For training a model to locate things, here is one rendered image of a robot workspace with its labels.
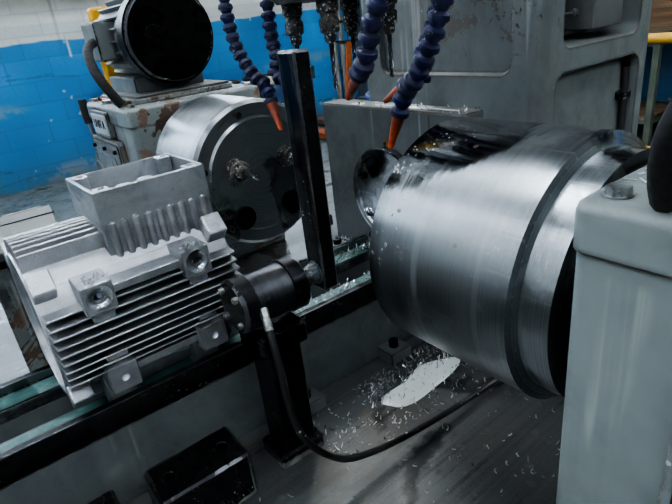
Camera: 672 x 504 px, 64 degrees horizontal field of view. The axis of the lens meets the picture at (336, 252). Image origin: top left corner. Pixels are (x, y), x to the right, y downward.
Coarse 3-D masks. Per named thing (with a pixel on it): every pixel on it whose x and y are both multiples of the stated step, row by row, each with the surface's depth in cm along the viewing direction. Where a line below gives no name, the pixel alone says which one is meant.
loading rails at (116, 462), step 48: (336, 288) 77; (336, 336) 74; (384, 336) 80; (0, 384) 62; (48, 384) 63; (144, 384) 61; (192, 384) 62; (240, 384) 66; (0, 432) 60; (48, 432) 54; (96, 432) 56; (144, 432) 60; (192, 432) 64; (240, 432) 68; (0, 480) 51; (48, 480) 54; (96, 480) 58; (144, 480) 61
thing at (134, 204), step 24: (120, 168) 62; (144, 168) 64; (168, 168) 64; (192, 168) 57; (72, 192) 58; (96, 192) 52; (120, 192) 53; (144, 192) 55; (168, 192) 56; (192, 192) 58; (96, 216) 53; (120, 216) 54; (144, 216) 55; (168, 216) 57; (192, 216) 59; (120, 240) 55; (144, 240) 56; (168, 240) 57
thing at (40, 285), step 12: (204, 216) 58; (216, 216) 59; (204, 228) 58; (216, 228) 58; (24, 276) 49; (36, 276) 49; (48, 276) 49; (36, 288) 49; (48, 288) 49; (36, 300) 49; (48, 300) 50; (228, 324) 63; (84, 384) 54; (72, 396) 53; (84, 396) 54
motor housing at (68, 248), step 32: (64, 224) 55; (32, 256) 51; (64, 256) 53; (96, 256) 54; (128, 256) 55; (160, 256) 56; (224, 256) 60; (64, 288) 51; (128, 288) 53; (160, 288) 54; (192, 288) 58; (32, 320) 63; (64, 320) 50; (128, 320) 53; (160, 320) 56; (192, 320) 59; (64, 352) 50; (96, 352) 51; (160, 352) 57; (64, 384) 53; (96, 384) 58
